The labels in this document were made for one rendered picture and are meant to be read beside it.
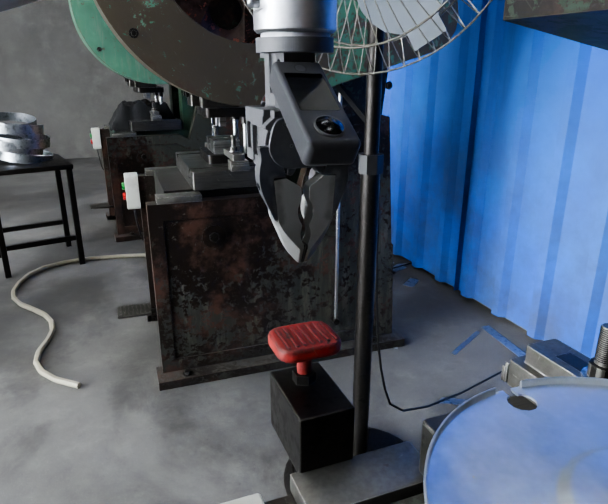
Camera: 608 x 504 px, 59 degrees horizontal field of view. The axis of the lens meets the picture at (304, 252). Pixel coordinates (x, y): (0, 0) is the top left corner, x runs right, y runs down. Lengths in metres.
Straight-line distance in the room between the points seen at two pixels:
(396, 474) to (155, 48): 1.17
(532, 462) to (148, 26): 1.29
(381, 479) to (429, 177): 2.27
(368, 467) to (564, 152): 1.64
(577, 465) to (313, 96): 0.33
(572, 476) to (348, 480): 0.25
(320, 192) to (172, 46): 1.01
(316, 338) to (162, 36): 1.06
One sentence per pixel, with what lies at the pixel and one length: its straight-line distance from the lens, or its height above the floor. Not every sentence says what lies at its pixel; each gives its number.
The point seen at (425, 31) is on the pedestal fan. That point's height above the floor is 1.08.
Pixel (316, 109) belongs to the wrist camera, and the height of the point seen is 1.00.
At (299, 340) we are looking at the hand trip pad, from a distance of 0.57.
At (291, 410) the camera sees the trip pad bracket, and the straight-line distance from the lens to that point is 0.57.
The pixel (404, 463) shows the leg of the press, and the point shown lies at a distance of 0.60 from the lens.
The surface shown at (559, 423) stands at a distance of 0.45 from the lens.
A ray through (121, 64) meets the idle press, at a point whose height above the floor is 1.03.
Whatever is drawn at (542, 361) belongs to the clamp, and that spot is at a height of 0.75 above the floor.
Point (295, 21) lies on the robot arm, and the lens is 0.49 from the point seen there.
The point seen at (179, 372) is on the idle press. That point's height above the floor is 0.03.
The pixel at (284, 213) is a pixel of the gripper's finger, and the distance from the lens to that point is 0.51.
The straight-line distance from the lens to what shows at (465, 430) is 0.42.
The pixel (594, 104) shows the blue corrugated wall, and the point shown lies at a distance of 2.04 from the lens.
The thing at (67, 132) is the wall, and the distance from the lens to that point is 6.79.
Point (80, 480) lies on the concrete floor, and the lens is 1.64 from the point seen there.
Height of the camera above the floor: 1.03
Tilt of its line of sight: 19 degrees down
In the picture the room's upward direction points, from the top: straight up
